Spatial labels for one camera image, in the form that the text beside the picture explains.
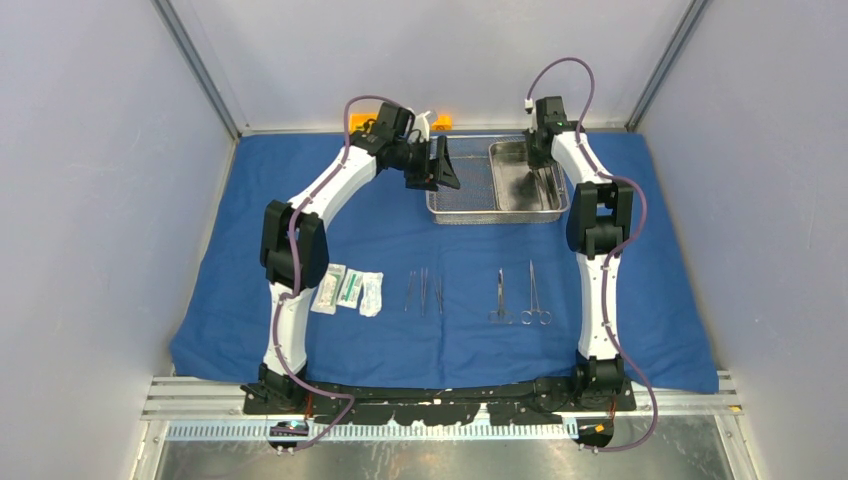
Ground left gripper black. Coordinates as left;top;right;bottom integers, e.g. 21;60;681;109
392;136;459;193

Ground wire mesh instrument basket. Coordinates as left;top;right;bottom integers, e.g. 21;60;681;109
426;134;569;225

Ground blue surgical drape cloth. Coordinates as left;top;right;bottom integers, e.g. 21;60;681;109
170;132;719;393

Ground clear plastic packet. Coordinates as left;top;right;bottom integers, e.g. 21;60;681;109
359;272;384;317

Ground steel surgical scissors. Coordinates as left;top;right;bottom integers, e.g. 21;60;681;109
488;268;514;325

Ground green white small packet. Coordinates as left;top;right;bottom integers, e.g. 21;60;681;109
336;269;364;309

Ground white sterile pouch packet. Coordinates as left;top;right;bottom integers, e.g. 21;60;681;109
311;263;347;315

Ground steel surgical forceps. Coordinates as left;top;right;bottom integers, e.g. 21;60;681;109
520;260;552;326

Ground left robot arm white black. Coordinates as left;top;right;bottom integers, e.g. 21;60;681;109
245;98;460;414

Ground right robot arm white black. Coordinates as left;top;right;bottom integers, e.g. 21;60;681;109
524;96;634;411

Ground small orange plastic block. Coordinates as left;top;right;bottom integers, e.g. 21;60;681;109
431;115;453;131

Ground large orange plastic block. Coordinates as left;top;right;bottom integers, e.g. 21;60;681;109
348;112;377;133

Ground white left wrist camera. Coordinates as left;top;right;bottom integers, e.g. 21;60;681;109
407;110;439;143

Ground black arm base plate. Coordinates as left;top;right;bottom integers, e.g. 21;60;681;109
240;371;636;426

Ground aluminium front frame rail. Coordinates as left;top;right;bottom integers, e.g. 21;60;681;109
141;371;744;445

